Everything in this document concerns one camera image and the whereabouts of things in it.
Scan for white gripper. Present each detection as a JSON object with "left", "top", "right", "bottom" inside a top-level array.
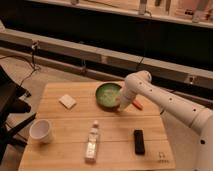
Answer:
[{"left": 118, "top": 95, "right": 131, "bottom": 111}]

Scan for green ceramic bowl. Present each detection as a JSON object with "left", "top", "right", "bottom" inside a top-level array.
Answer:
[{"left": 95, "top": 83, "right": 121, "bottom": 108}]

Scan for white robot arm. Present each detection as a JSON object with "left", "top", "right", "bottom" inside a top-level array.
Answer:
[{"left": 119, "top": 70, "right": 213, "bottom": 171}]

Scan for orange carrot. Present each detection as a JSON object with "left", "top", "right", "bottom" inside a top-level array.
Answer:
[{"left": 132, "top": 99, "right": 143, "bottom": 110}]

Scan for black remote control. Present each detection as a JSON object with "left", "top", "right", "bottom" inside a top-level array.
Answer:
[{"left": 134, "top": 130, "right": 145, "bottom": 155}]

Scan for wooden table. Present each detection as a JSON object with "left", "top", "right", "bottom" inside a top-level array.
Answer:
[{"left": 18, "top": 82, "right": 175, "bottom": 171}]

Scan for clear plastic bottle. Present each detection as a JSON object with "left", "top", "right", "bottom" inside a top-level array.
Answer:
[{"left": 85, "top": 120, "right": 99, "bottom": 163}]

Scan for white sponge block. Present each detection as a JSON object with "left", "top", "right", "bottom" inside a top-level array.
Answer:
[{"left": 59, "top": 94, "right": 76, "bottom": 109}]

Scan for white paper cup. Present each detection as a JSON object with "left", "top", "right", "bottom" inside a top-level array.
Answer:
[{"left": 29, "top": 119, "right": 53, "bottom": 143}]

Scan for black chair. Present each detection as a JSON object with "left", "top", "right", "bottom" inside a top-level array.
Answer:
[{"left": 0, "top": 65, "right": 35, "bottom": 163}]

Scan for black cable on floor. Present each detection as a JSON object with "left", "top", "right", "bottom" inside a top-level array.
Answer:
[{"left": 0, "top": 41, "right": 42, "bottom": 87}]

